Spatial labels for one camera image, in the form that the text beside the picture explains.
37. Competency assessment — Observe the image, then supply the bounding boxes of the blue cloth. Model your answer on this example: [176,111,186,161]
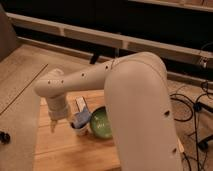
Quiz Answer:
[71,107,91,129]

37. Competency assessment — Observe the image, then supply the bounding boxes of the black stand base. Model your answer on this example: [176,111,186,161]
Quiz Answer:
[193,102,213,151]

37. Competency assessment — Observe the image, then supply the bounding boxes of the wooden board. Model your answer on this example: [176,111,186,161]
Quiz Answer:
[33,99,121,171]

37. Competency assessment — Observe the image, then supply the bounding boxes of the black cables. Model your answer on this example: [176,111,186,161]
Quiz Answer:
[169,43,213,171]

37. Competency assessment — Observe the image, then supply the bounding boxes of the black table leg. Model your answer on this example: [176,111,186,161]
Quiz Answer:
[90,52,100,64]

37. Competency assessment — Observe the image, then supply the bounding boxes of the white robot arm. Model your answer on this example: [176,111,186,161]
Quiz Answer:
[35,52,183,171]

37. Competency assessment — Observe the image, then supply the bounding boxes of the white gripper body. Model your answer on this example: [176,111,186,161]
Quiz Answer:
[46,95,70,120]

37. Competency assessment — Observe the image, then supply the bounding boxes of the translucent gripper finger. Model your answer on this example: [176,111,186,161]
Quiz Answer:
[50,120,58,133]

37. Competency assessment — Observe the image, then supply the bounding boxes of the green ceramic bowl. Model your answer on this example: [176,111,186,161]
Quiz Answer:
[90,106,112,139]

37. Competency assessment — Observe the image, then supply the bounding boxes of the black caster wheel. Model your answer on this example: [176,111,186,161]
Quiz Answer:
[0,131,11,144]

